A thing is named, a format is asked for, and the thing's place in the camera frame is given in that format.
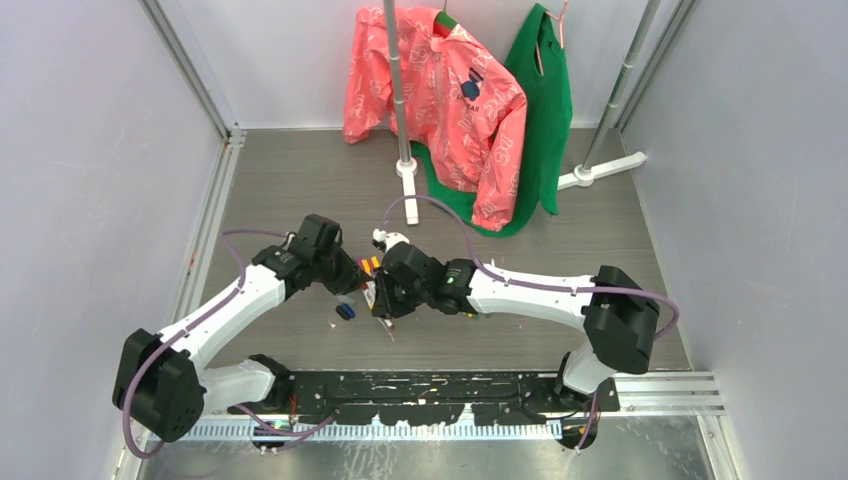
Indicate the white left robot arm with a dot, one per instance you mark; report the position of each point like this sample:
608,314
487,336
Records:
165,381

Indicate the pink clothes hanger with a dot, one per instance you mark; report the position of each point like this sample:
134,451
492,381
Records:
557,22

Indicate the rack pole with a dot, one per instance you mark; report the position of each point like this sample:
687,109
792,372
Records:
611,107
397,80

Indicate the black pen cap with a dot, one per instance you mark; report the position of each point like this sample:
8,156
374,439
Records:
340,312

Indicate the left rack pole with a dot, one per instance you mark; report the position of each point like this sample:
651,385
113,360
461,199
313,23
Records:
397,80

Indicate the blue pen cap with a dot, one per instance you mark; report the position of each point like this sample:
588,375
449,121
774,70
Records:
348,311

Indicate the green hanging shirt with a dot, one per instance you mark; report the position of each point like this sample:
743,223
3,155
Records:
548,119

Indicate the right rack pole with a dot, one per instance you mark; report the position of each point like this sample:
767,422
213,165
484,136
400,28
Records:
611,107

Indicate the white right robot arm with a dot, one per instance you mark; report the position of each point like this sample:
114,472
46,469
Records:
616,316

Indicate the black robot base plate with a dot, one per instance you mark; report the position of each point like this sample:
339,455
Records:
450,405

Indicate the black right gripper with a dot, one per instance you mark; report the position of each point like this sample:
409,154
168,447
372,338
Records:
386,306

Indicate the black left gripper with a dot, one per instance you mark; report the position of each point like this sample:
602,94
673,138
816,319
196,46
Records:
349,277

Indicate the pink printed jacket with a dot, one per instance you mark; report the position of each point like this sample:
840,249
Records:
460,102

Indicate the white left rack foot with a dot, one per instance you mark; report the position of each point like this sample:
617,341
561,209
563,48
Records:
409,189

